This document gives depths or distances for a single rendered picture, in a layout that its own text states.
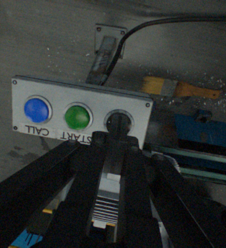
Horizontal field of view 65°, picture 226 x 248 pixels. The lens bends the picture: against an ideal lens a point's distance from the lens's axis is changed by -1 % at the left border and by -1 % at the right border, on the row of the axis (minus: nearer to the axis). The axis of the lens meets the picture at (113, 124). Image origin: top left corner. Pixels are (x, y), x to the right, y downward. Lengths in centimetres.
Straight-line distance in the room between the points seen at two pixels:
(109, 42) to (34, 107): 25
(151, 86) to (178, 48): 11
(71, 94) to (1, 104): 53
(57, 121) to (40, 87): 4
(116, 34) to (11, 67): 31
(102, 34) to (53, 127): 27
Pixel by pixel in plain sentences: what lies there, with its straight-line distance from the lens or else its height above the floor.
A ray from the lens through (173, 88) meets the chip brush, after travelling 50.
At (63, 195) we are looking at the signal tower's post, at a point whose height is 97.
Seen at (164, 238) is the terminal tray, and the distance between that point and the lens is 47.
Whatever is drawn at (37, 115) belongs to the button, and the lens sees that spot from 23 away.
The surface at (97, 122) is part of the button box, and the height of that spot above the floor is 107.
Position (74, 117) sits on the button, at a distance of 22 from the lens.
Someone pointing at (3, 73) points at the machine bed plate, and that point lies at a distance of 63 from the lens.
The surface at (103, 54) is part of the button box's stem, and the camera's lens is 37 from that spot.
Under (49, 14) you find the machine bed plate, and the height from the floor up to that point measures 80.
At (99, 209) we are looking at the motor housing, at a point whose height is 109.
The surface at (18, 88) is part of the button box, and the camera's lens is 24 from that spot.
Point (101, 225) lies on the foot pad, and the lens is 51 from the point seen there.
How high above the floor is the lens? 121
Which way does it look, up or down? 42 degrees down
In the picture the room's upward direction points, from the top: 169 degrees counter-clockwise
